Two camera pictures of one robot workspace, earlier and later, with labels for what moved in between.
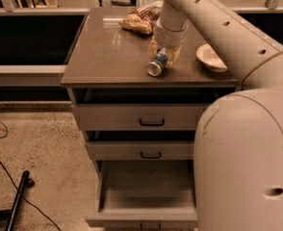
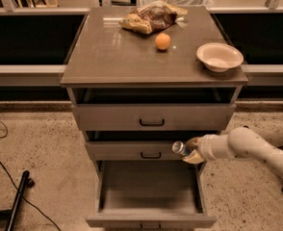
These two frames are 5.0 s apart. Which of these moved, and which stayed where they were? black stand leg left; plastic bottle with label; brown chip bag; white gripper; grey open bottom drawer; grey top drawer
Moved: plastic bottle with label; white gripper
Stayed: grey open bottom drawer; grey top drawer; brown chip bag; black stand leg left
